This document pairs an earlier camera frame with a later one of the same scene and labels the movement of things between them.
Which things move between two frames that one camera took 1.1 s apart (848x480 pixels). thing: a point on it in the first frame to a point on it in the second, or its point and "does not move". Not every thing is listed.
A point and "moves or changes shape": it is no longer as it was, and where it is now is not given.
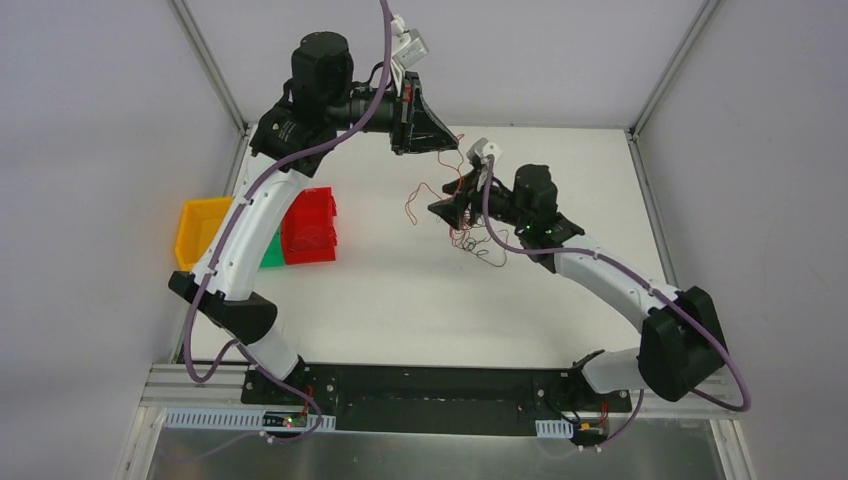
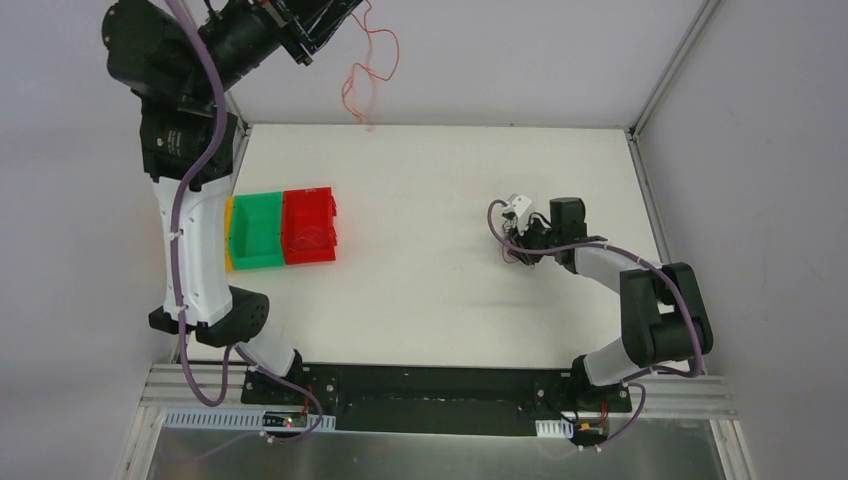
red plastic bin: [307, 227] does not move
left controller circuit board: [285, 419] does not move
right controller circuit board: [590, 431] does not move
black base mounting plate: [436, 399] does not move
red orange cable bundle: [461, 230] moves or changes shape
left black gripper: [407, 113] to [296, 37]
